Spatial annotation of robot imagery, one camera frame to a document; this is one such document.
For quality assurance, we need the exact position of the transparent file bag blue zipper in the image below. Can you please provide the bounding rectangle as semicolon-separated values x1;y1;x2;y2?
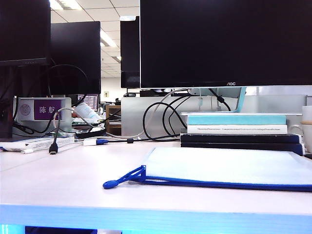
102;147;312;193

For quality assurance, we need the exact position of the wooden box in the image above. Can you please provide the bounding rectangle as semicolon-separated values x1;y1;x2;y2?
105;104;122;136

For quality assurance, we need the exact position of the lit background screen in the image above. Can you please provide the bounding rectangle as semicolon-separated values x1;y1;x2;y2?
78;94;99;111

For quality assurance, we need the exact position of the flat black device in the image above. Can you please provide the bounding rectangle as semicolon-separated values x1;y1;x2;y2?
75;128;106;139

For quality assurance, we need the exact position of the white adapter blue plug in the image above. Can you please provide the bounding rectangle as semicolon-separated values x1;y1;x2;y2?
83;138;108;146

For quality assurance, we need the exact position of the white tube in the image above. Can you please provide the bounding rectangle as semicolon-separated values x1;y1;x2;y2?
73;102;102;123

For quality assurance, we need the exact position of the narrow black monitor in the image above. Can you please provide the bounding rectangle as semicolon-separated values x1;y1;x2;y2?
119;16;141;89

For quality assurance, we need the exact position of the large black AOC monitor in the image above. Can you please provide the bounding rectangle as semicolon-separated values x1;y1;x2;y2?
139;0;312;89

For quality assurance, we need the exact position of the teal book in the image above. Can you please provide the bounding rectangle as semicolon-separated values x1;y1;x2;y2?
187;115;287;126

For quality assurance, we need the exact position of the silver teal monitor stand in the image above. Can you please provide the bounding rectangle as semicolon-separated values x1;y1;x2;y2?
180;86;304;117

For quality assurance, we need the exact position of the thin black book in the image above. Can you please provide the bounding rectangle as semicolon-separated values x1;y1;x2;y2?
180;133;303;144

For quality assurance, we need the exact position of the white book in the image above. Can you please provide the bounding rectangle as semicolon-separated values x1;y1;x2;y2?
187;125;288;135

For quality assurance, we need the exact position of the black monitor rear side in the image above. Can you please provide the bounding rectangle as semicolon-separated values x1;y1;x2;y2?
49;21;101;95

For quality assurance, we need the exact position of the purple white name sign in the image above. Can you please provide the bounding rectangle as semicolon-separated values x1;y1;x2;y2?
17;97;72;122

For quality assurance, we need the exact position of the white printed booklet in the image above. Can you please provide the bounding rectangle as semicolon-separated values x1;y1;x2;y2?
0;136;76;153

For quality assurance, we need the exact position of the black monitor with indicator lights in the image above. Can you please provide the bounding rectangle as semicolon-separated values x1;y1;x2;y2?
0;0;51;67

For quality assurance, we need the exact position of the black looped cable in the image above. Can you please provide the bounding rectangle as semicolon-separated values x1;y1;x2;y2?
142;102;182;142
162;95;192;137

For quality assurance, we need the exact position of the white cable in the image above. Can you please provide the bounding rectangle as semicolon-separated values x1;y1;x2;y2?
104;88;190;141

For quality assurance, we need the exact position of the black cable with ferrite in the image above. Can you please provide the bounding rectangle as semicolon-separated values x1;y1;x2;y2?
208;88;232;112

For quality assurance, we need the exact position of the black monitor cable loop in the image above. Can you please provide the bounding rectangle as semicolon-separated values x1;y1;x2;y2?
47;64;89;99

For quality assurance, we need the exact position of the black HDMI cable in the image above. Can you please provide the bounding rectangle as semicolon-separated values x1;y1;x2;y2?
49;110;61;155

